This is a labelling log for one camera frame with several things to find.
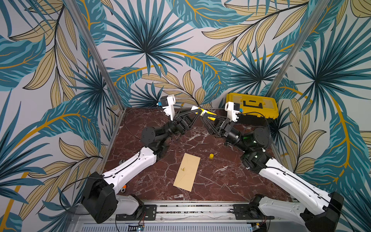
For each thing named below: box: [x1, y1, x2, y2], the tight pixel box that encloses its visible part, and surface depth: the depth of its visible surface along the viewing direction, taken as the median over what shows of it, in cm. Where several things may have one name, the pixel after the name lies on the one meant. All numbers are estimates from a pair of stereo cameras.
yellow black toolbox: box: [225, 92, 279, 120], surface depth 102 cm
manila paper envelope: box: [172, 152, 201, 192], surface depth 90 cm
